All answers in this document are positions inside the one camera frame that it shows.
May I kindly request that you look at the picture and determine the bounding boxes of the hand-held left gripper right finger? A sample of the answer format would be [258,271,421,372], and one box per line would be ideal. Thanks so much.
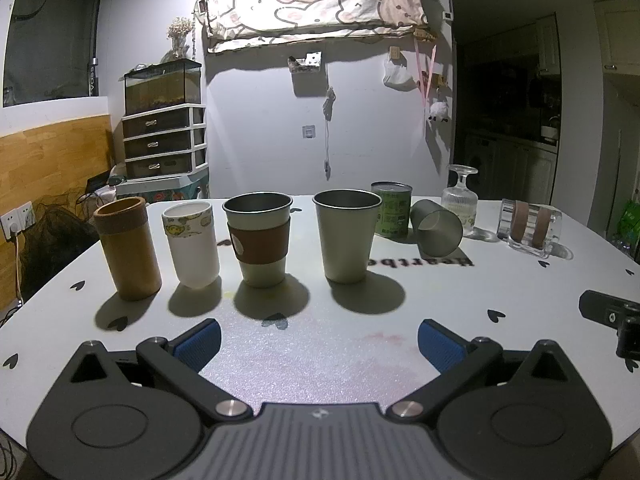
[385,318,576,421]

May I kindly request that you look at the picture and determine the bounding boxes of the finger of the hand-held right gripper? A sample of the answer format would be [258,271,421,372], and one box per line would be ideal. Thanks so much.
[578,289,640,360]

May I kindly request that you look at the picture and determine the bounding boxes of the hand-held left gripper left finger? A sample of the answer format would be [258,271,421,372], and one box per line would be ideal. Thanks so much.
[65,318,253,423]

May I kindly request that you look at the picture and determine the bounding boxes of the white cup with printed band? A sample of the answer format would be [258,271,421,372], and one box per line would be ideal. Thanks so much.
[161,200,221,290]

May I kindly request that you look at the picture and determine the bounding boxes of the brown cylindrical cup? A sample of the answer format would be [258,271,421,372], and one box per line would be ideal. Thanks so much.
[94,197,164,302]

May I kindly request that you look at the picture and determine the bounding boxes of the steel cup with brown sleeve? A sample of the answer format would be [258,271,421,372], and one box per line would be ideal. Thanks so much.
[222,191,294,289]

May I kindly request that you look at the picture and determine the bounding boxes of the grey frosted cup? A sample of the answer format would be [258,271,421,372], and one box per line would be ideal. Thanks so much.
[410,199,462,260]

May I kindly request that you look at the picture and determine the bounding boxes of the plain steel cup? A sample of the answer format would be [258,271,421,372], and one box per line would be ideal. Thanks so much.
[312,189,382,285]

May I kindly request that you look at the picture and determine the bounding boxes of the green plastic bag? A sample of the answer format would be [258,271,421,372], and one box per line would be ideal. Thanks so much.
[617,199,640,257]

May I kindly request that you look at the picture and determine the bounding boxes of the clear glass with brown bands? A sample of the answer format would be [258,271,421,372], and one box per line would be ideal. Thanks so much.
[497,198,564,260]

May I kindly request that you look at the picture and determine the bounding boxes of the green tin can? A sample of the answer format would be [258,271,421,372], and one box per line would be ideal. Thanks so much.
[371,182,414,239]

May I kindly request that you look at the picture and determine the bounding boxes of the clear ribbed glass goblet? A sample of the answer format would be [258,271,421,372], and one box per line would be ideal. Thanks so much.
[442,165,480,237]

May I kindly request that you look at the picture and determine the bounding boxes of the printed storage box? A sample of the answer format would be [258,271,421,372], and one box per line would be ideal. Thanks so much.
[115,166,211,204]

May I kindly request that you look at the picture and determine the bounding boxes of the black mesh net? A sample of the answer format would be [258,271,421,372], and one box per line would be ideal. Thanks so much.
[19,193,103,302]

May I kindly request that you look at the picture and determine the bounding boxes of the plastic drawer unit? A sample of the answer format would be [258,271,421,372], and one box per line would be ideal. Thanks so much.
[121,104,208,181]

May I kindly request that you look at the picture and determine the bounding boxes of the white power socket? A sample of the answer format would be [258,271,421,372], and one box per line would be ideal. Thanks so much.
[0,200,36,239]

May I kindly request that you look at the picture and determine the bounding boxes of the wooden panel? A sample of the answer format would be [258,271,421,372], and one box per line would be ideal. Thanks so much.
[0,114,114,241]

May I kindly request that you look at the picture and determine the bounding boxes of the glass fish tank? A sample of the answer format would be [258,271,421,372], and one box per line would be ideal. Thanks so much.
[123,58,203,115]

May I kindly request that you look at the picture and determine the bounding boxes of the pink ribbons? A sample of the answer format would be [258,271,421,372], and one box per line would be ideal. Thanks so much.
[413,40,439,107]

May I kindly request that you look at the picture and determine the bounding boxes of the white plastic bag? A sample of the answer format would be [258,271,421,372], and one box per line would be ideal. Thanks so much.
[382,57,416,87]

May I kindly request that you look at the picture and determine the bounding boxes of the dried flower bouquet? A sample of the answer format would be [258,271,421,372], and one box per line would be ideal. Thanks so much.
[164,16,195,61]

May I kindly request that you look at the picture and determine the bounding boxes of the dark window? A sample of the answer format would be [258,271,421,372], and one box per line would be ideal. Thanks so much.
[4,0,104,107]

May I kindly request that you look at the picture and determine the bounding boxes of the printed cartoon cloth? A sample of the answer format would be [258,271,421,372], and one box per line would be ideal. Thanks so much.
[202,0,431,54]

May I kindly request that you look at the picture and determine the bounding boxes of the hanging cord with charm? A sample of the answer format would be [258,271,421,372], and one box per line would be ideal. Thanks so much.
[322,86,337,179]

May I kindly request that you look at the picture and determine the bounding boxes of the white wall cabinet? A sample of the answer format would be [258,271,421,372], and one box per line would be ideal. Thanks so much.
[594,0,640,77]

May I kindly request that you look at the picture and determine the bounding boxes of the small wall shelf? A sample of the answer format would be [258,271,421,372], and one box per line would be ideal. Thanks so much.
[287,50,324,75]

